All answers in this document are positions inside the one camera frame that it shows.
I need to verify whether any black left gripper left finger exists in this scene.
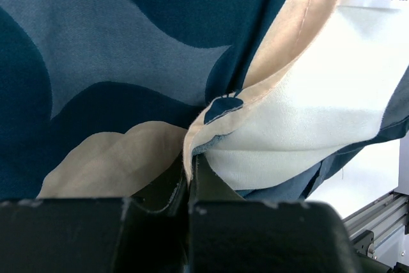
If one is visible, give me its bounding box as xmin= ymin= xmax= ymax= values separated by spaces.
xmin=1 ymin=158 xmax=187 ymax=272

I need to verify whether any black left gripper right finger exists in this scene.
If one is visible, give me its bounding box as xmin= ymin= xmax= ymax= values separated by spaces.
xmin=189 ymin=155 xmax=361 ymax=272

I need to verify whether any blue cartoon print pillowcase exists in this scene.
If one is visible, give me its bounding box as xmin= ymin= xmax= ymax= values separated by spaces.
xmin=1 ymin=0 xmax=408 ymax=201

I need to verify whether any white pillow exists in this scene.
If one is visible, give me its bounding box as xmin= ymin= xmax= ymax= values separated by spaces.
xmin=205 ymin=0 xmax=408 ymax=190

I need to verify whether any aluminium front frame rail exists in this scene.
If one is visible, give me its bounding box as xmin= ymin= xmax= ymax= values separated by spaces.
xmin=343 ymin=192 xmax=408 ymax=266

